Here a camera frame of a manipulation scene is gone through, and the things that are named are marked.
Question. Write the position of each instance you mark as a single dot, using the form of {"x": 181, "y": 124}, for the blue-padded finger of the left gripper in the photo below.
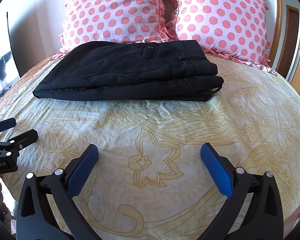
{"x": 20, "y": 142}
{"x": 7, "y": 124}

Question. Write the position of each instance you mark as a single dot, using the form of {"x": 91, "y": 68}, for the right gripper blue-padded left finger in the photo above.
{"x": 35, "y": 218}

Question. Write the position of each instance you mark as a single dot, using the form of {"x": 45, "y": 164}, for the right pink polka-dot pillow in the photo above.
{"x": 231, "y": 29}

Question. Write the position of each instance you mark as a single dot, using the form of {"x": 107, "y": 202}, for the wooden door frame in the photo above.
{"x": 283, "y": 23}

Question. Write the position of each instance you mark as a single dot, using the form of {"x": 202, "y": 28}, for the left pink polka-dot pillow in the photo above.
{"x": 119, "y": 21}

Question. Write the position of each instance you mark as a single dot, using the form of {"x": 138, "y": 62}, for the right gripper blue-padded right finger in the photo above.
{"x": 264, "y": 217}

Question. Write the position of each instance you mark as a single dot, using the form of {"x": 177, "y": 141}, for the cream floral bed sheet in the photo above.
{"x": 149, "y": 181}

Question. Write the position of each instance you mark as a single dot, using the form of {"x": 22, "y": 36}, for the black flat screen television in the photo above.
{"x": 9, "y": 73}

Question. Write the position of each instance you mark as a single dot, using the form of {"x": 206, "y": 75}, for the pink polka-dot pillow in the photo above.
{"x": 231, "y": 29}
{"x": 119, "y": 21}

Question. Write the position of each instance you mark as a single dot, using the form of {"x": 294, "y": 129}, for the black pants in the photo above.
{"x": 95, "y": 71}

